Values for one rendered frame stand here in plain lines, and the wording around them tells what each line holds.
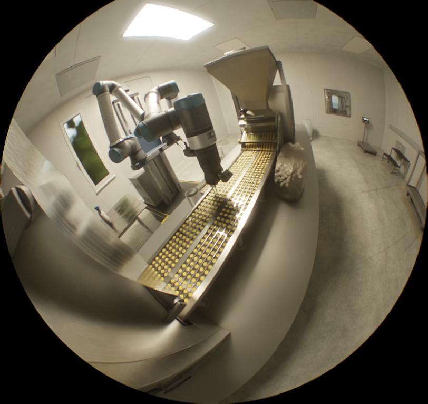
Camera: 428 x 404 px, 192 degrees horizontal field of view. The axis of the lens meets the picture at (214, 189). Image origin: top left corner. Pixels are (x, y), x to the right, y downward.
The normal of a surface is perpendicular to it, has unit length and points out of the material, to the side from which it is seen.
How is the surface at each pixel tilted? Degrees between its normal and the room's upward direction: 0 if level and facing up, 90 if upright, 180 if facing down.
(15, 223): 90
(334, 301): 0
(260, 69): 118
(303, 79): 90
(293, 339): 0
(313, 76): 90
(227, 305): 0
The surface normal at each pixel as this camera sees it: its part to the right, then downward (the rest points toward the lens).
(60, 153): 0.80, 0.15
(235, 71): -0.33, 0.92
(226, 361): -0.28, -0.76
